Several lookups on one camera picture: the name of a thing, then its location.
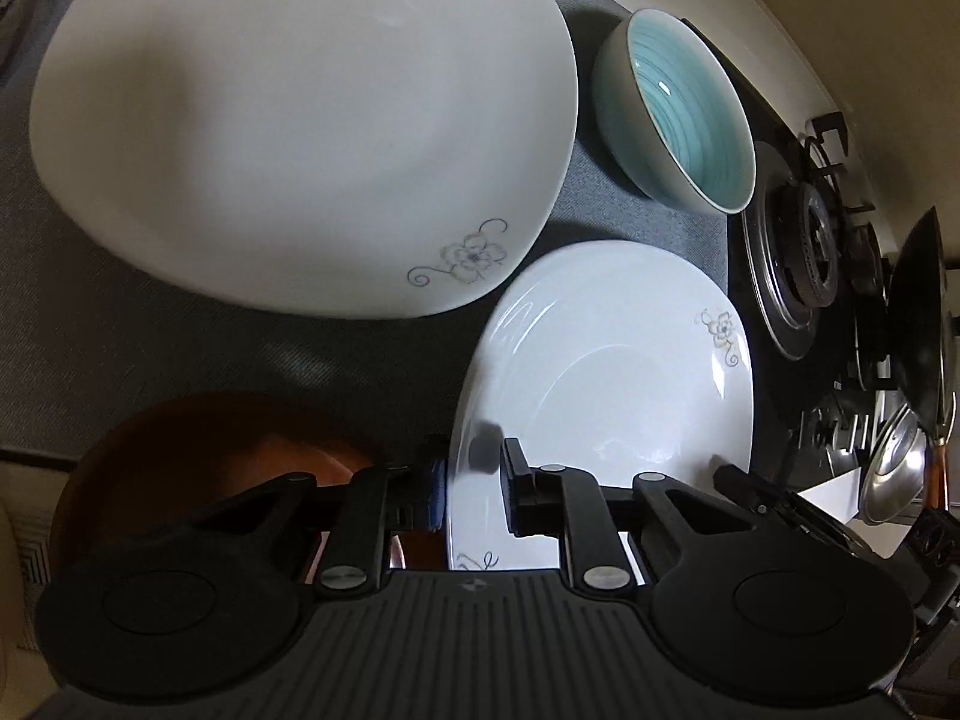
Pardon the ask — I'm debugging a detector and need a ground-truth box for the stainless steel pot lid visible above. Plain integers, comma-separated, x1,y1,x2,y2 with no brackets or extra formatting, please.
859,403,928,525

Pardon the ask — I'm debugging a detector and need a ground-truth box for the teal glazed ceramic bowl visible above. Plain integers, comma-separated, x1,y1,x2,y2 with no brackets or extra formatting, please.
592,8,757,216

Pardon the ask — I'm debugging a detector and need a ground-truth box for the black wok pan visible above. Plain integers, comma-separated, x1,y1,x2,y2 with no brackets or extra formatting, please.
888,203,959,436

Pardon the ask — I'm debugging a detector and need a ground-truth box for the brown round plate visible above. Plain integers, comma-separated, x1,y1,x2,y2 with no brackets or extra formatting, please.
36,395,374,635

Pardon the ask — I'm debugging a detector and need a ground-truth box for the large white floral plate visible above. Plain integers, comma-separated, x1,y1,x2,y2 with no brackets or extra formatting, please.
29,0,578,319

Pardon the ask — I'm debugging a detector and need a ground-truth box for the black gas stove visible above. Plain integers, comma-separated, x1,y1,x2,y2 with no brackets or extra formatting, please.
673,13,939,511

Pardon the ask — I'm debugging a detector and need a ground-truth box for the grey woven table mat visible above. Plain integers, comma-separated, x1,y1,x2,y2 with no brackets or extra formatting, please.
2,0,727,461

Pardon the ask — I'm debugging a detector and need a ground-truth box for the small white floral plate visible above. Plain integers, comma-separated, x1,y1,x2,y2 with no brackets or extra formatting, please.
446,241,755,572

